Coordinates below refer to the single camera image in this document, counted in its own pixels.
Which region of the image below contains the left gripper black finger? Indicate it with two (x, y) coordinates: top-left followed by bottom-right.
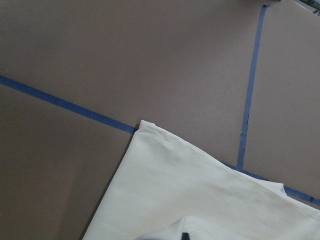
(181, 232), (190, 240)

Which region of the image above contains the cream long sleeve shirt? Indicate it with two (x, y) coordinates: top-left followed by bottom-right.
(84, 120), (320, 240)

